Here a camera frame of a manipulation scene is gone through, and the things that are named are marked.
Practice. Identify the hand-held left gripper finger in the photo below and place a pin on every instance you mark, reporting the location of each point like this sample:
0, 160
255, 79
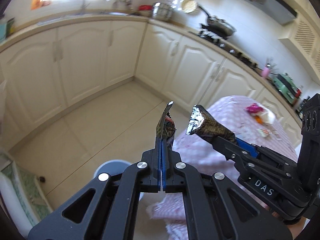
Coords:
160, 162
165, 162

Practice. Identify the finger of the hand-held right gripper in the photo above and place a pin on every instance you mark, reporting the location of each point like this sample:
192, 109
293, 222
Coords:
232, 152
246, 146

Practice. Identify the dark gold patterned foil wrapper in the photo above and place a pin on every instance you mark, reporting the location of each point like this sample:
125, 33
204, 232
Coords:
212, 127

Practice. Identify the dark red printed snack wrapper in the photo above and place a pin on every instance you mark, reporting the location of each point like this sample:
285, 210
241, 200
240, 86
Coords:
167, 130

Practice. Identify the grey blue trash bin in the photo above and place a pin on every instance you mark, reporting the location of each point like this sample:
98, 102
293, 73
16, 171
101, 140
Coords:
112, 166

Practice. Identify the person's right forearm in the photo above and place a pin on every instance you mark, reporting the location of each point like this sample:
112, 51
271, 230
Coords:
298, 232

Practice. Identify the small printed wrapper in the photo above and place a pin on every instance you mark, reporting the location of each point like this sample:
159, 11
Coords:
265, 132

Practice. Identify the pink checkered tablecloth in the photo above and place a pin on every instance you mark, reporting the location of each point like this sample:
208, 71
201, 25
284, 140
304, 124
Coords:
200, 152

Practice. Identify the white crumpled paper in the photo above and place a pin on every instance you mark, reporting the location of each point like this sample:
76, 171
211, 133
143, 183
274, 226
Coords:
268, 117

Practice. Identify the magenta foil wrapper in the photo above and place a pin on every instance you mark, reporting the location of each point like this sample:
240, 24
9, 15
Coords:
253, 108

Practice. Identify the green electric cooker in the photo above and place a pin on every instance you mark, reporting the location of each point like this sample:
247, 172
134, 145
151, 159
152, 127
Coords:
285, 87

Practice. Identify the pink utensil holder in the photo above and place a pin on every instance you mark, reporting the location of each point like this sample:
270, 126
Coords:
265, 72

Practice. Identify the black glass cooktop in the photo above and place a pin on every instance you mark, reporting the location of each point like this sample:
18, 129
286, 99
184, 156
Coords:
240, 55

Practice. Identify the black gas burner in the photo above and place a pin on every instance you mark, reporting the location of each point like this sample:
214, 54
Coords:
210, 35

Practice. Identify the cream lattice door cabinet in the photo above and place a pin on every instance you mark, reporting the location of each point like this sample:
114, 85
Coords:
305, 40

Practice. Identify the black wok with lid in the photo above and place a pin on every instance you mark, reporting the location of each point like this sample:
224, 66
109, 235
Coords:
220, 26

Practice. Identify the cream base cabinets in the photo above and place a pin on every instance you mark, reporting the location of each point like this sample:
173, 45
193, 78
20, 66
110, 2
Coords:
82, 60

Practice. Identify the green patterned mat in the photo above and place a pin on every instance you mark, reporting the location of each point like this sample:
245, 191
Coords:
27, 187

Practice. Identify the grey range hood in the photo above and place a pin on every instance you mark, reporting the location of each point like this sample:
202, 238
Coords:
260, 0

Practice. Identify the steel steamer pot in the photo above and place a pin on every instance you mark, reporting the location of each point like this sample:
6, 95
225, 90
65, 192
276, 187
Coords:
162, 11

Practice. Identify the cream round colander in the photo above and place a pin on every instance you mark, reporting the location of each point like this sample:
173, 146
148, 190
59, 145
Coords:
189, 5

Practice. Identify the red container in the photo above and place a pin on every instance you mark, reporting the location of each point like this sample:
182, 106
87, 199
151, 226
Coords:
145, 10

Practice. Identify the steel kitchen sink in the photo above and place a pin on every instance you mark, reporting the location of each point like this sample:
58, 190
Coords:
75, 17

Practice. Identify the steel kitchen faucet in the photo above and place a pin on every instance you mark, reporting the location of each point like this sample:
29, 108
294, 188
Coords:
85, 3

